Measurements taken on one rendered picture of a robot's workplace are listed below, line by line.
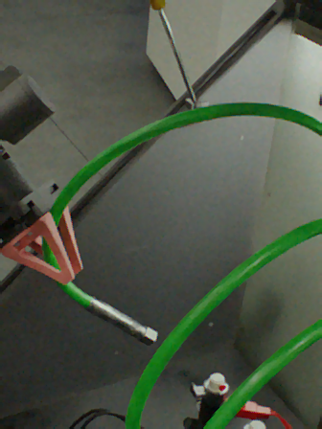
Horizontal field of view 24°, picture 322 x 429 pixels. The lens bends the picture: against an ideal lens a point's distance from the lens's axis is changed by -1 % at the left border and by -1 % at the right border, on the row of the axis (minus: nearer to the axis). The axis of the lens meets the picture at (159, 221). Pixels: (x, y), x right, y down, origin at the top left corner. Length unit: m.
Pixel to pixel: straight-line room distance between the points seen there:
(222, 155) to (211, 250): 0.17
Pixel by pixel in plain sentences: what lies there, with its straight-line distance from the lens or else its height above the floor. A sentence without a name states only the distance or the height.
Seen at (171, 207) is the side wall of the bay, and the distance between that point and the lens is 1.13.
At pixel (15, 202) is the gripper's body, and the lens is 0.82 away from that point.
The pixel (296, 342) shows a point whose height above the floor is 1.33.
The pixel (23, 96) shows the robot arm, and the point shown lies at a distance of 0.81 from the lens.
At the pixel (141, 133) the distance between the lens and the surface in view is 0.78.
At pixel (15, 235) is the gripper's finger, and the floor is 1.28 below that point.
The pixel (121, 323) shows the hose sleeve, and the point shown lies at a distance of 0.91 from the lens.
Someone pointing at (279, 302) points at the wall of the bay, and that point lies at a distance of 1.24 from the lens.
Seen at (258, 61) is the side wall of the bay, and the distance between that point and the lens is 1.10.
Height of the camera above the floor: 1.73
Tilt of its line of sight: 32 degrees down
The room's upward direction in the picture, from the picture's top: 6 degrees clockwise
